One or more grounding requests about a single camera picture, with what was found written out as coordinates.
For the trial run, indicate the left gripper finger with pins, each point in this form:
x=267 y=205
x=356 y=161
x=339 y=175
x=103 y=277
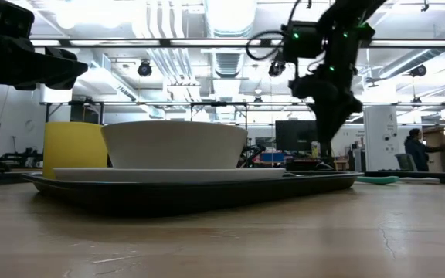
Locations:
x=56 y=73

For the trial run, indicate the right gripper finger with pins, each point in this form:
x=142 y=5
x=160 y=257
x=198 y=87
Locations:
x=330 y=127

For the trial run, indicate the yellow mug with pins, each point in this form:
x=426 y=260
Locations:
x=72 y=150

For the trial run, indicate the beige bowl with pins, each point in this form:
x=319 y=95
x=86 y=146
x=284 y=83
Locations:
x=172 y=144

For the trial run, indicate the white round plate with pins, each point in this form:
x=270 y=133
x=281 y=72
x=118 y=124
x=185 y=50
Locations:
x=168 y=175

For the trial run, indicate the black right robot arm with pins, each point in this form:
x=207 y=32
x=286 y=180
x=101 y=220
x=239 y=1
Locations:
x=342 y=46

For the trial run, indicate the black plastic serving tray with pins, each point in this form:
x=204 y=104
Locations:
x=191 y=193

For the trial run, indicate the white cabinet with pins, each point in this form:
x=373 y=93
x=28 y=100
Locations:
x=379 y=131

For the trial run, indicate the blue bin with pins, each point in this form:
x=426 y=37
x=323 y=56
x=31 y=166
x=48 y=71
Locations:
x=272 y=157

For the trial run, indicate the green chair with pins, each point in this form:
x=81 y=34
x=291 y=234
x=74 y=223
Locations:
x=404 y=162

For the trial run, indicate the person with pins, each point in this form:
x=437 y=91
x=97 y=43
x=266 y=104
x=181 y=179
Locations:
x=415 y=152

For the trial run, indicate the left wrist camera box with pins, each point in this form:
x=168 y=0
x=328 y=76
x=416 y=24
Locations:
x=2 y=19

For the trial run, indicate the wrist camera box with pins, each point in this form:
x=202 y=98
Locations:
x=2 y=19
x=303 y=44

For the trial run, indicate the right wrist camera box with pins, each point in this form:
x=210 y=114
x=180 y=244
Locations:
x=303 y=44

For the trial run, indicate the black hanging camera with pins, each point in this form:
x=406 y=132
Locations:
x=276 y=70
x=418 y=70
x=144 y=68

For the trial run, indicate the silver ventilation duct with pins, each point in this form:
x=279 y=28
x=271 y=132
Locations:
x=228 y=63

